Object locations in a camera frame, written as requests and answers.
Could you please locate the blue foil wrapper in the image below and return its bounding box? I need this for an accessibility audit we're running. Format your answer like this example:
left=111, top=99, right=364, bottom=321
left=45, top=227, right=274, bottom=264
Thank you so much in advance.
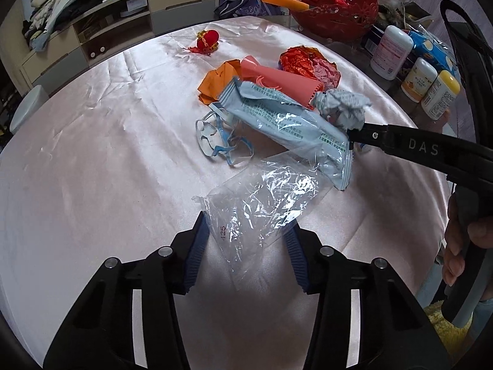
left=210, top=77, right=352, bottom=191

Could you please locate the white round stool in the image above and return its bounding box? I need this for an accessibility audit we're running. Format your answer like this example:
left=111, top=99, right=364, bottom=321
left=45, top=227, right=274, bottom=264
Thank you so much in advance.
left=9, top=85, right=49, bottom=134

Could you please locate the blue face mask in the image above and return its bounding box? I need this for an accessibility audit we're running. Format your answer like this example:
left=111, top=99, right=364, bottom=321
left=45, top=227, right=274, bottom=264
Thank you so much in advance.
left=195, top=105, right=255, bottom=167

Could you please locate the pink label white bottle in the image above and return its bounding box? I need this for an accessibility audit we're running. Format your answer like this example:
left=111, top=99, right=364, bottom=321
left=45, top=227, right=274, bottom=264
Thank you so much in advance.
left=370, top=25, right=414, bottom=81

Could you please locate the beige tv cabinet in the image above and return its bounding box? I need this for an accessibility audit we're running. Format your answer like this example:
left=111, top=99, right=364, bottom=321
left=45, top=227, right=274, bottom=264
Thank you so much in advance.
left=20, top=0, right=219, bottom=95

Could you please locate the yellow fluffy blanket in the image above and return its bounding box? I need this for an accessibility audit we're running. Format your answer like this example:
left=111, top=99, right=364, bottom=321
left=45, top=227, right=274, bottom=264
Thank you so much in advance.
left=424, top=301, right=473, bottom=363

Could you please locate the pile of clothes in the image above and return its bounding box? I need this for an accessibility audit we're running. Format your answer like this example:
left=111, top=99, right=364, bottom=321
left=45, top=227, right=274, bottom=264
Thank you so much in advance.
left=22, top=0, right=77, bottom=53

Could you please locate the orange label white bottle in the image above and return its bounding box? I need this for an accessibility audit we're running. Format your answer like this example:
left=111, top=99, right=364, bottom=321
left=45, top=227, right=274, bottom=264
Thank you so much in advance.
left=401, top=58, right=438, bottom=103

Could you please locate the clear plastic bag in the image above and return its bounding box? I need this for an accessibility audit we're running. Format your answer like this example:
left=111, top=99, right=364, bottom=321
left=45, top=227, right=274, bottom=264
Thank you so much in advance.
left=193, top=148, right=333, bottom=290

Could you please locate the pink satin tablecloth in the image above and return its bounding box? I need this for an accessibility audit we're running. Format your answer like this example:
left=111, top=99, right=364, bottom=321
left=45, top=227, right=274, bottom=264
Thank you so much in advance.
left=1, top=17, right=450, bottom=369

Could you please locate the person's right hand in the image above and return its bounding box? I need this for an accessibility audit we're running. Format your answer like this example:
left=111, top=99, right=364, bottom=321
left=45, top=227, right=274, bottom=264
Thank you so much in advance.
left=442, top=193, right=492, bottom=286

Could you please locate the pile of snack packages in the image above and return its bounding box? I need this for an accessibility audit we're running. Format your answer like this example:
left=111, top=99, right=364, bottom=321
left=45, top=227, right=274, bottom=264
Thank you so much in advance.
left=375, top=0, right=434, bottom=30

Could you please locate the red plastic basket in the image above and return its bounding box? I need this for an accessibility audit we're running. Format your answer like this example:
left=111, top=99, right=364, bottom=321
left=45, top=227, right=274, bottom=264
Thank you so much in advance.
left=291, top=0, right=378, bottom=43

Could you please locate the yellow cap white bottle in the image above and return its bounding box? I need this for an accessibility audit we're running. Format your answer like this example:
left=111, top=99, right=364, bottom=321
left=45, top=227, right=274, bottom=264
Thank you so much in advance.
left=420, top=70, right=460, bottom=120

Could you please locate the small red ornament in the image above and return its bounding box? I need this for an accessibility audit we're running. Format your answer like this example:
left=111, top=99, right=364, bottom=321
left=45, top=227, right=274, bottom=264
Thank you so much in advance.
left=188, top=29, right=220, bottom=56

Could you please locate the orange handle stick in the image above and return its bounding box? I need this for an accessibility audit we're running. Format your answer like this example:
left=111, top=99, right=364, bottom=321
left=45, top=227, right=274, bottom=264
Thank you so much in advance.
left=262, top=0, right=310, bottom=12

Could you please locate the red foil wrapper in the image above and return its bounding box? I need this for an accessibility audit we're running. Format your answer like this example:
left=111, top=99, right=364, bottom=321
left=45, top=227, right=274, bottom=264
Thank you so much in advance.
left=278, top=45, right=342, bottom=90

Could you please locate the blue snack bag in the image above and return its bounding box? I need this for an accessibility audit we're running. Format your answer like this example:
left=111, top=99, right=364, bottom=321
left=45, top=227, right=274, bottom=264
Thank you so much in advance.
left=408, top=30, right=460, bottom=79

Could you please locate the orange paper scrap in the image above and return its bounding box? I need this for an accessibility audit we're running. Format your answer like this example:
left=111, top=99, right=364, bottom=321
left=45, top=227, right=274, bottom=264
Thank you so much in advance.
left=197, top=59, right=242, bottom=105

